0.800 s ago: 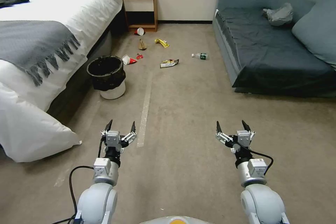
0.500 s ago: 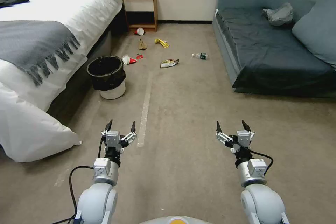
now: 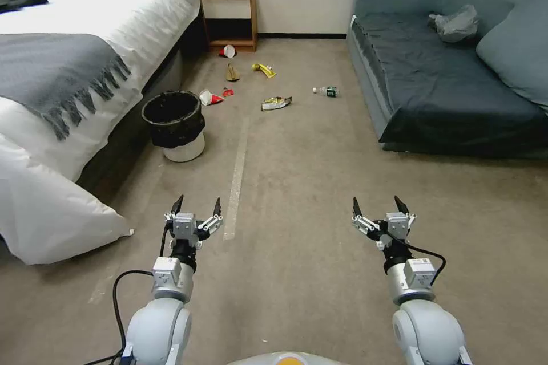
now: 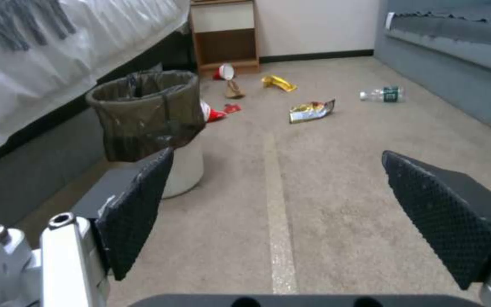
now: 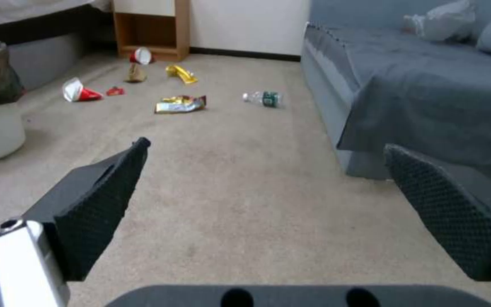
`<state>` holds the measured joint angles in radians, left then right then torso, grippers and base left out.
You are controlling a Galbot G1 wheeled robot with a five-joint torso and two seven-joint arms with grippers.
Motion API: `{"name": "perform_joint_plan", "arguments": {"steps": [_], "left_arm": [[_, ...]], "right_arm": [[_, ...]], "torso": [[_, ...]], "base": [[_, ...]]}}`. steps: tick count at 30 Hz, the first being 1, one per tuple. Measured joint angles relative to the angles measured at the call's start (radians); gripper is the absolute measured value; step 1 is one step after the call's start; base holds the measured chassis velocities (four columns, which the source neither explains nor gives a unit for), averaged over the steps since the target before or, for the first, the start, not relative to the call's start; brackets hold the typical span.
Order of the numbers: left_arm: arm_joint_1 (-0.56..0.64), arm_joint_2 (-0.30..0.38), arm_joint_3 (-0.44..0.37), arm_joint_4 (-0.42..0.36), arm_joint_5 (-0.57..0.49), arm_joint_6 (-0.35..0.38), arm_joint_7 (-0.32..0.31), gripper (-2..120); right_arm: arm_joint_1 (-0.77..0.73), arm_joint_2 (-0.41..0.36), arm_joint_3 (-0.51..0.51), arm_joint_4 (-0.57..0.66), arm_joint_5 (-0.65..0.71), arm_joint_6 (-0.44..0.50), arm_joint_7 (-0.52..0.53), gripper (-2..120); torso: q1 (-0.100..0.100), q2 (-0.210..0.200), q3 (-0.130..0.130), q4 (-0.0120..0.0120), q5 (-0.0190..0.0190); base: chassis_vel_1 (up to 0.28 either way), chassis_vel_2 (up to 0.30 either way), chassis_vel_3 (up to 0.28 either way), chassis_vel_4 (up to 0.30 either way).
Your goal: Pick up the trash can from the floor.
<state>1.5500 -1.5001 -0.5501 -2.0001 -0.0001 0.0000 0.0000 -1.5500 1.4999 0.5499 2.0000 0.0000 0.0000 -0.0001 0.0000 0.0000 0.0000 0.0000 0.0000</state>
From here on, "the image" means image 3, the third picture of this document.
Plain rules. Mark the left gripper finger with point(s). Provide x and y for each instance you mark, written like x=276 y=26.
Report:
x=176 y=206
x=216 y=207

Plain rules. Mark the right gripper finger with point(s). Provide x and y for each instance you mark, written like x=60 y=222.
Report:
x=401 y=204
x=357 y=207

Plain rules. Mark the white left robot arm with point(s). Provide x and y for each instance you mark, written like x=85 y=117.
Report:
x=160 y=322

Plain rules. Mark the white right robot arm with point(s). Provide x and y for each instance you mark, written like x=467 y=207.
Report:
x=428 y=326

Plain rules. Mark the white floor tape strip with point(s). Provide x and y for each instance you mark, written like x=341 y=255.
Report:
x=237 y=177

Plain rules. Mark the white round trash can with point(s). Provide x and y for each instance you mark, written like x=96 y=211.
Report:
x=184 y=152

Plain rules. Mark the black bin liner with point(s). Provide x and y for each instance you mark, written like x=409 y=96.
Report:
x=177 y=132

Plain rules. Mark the bed with dark base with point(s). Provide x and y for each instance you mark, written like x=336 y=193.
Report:
x=124 y=147

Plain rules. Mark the crushed red white cup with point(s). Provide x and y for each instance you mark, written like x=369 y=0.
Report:
x=208 y=97

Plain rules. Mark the small red wrapper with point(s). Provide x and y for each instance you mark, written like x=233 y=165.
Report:
x=228 y=92

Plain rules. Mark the clear plastic bottle green label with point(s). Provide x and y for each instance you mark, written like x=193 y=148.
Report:
x=329 y=91

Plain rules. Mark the crumpled snack bag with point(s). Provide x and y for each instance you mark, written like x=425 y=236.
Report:
x=276 y=103

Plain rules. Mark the dark blue sofa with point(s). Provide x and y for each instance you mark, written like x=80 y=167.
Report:
x=428 y=82

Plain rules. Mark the brown paper bag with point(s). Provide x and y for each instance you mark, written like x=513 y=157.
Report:
x=232 y=73

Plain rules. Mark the white robot front shell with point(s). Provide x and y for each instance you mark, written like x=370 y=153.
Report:
x=274 y=359

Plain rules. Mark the yellow crumpled wrapper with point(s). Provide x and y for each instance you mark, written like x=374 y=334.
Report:
x=262 y=68

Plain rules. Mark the red paper cup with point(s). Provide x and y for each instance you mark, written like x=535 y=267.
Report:
x=227 y=51

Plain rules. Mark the grey fringed throw blanket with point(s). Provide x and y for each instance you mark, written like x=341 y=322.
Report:
x=47 y=70

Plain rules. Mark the crumpled grey plastic bag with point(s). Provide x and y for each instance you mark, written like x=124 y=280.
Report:
x=456 y=23

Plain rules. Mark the blue sofa cushion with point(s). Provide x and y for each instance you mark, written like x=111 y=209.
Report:
x=518 y=52

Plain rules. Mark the white duvet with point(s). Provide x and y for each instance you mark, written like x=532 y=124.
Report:
x=107 y=10

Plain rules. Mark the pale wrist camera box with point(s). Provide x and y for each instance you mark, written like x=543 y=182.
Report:
x=397 y=224
x=184 y=224

